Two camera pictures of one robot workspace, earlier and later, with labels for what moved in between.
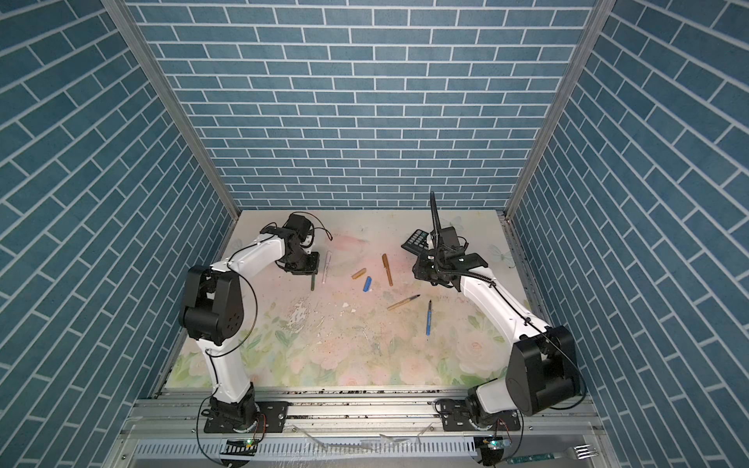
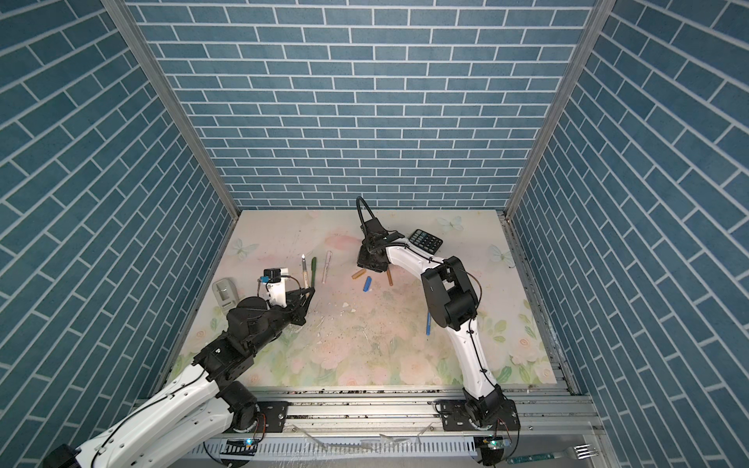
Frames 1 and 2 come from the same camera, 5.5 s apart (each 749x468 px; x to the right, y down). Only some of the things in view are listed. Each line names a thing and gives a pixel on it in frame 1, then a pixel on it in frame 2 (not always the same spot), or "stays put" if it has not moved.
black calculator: (417, 243) stays put
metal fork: (579, 451) stays put
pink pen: (328, 260) stays put
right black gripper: (420, 269) → (362, 260)
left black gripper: (312, 267) → (295, 305)
